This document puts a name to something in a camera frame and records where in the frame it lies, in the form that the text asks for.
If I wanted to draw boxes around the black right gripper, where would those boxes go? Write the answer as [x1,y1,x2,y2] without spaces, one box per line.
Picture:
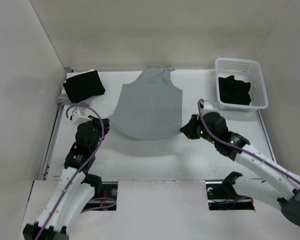
[180,114,218,144]

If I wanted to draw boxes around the grey tank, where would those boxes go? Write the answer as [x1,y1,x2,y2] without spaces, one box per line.
[56,89,96,106]
[109,67,183,140]

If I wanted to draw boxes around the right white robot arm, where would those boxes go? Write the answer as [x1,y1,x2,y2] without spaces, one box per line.
[180,111,300,227]

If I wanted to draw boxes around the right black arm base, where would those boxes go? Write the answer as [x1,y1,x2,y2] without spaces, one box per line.
[205,171,255,211]

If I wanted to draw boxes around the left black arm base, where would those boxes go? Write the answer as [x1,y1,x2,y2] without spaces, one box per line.
[81,173,119,213]

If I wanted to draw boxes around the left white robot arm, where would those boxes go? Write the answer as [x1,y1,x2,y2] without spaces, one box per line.
[22,115,110,240]

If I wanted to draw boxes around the folded grey tank top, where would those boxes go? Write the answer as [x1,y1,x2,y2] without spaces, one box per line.
[56,89,96,106]

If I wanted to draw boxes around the folded black tank top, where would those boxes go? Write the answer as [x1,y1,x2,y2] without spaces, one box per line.
[63,70,106,104]

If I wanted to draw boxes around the black tank top in basket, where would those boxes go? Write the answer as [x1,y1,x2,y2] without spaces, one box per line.
[218,75,252,106]

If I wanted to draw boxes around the folded white tank top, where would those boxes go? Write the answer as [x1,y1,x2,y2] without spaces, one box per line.
[64,69,95,82]

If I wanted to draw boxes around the white plastic basket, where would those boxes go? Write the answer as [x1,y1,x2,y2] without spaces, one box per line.
[215,58,269,112]

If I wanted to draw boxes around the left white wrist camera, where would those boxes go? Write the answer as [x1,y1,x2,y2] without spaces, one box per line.
[67,107,90,126]

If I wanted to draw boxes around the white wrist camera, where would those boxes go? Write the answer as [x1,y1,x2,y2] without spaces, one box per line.
[67,107,90,126]
[198,99,213,110]

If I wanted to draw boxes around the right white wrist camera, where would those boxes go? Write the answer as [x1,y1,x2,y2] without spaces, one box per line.
[198,99,213,110]

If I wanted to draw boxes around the silver table rail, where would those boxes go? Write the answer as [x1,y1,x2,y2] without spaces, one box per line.
[38,103,64,180]

